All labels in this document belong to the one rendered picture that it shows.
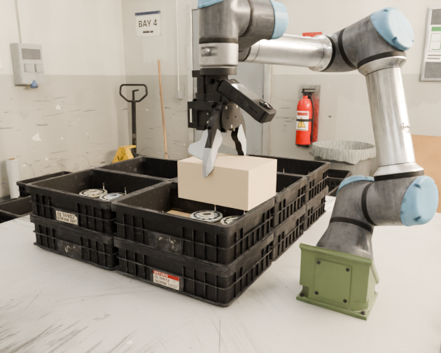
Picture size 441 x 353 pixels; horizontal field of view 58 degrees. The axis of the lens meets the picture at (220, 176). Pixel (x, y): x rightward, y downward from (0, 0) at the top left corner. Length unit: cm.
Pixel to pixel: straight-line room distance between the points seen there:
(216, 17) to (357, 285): 70
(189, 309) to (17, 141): 381
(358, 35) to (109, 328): 94
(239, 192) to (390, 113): 48
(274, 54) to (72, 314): 81
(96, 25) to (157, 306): 456
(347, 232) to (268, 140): 340
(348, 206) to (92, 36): 455
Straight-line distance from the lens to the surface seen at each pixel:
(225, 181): 74
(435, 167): 388
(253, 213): 108
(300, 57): 107
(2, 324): 116
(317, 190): 167
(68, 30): 511
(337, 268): 106
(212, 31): 76
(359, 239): 108
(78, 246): 137
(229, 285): 107
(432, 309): 122
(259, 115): 73
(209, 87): 79
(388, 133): 106
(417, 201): 102
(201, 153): 75
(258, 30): 83
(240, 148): 84
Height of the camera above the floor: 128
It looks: 14 degrees down
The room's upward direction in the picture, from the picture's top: straight up
